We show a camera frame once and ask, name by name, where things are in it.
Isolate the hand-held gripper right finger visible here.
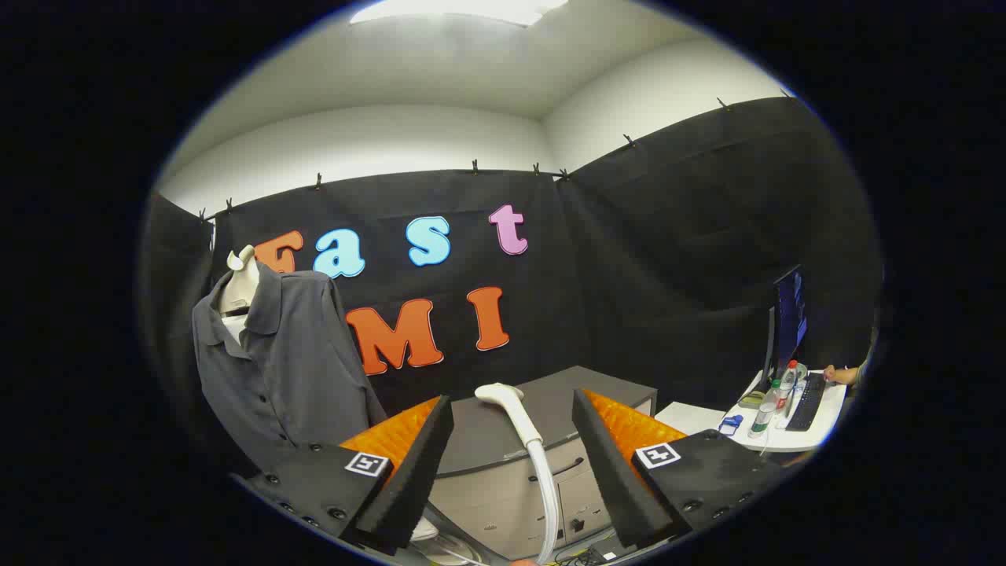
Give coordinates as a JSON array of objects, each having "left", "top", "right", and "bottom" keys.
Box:
[{"left": 571, "top": 388, "right": 787, "bottom": 549}]

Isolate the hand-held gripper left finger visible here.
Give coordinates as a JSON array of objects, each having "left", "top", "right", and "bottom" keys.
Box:
[{"left": 236, "top": 395, "right": 455, "bottom": 556}]

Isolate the grey button shirt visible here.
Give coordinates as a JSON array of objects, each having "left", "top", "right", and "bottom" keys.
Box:
[{"left": 192, "top": 262, "right": 387, "bottom": 457}]

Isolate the grey cabinet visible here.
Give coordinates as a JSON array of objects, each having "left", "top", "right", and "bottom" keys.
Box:
[{"left": 428, "top": 365, "right": 659, "bottom": 560}]

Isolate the clear bottle green label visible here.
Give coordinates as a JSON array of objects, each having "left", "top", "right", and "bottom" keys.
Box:
[{"left": 748, "top": 379, "right": 782, "bottom": 439}]

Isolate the clear bottle red cap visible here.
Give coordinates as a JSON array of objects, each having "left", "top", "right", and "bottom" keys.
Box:
[{"left": 777, "top": 360, "right": 799, "bottom": 413}]

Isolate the black keyboard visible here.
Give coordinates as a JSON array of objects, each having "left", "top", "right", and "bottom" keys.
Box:
[{"left": 786, "top": 373, "right": 828, "bottom": 432}]

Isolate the white desk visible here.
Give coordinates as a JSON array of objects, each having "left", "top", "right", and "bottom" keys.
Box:
[{"left": 655, "top": 368, "right": 848, "bottom": 454}]

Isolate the computer monitor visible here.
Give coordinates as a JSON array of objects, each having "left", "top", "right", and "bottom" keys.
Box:
[{"left": 764, "top": 266, "right": 809, "bottom": 378}]

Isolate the white mannequin torso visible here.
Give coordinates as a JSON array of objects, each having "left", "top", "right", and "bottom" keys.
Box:
[{"left": 218, "top": 244, "right": 262, "bottom": 347}]

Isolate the ceiling light panel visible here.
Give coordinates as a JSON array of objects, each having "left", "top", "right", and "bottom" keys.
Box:
[{"left": 350, "top": 0, "right": 568, "bottom": 28}]

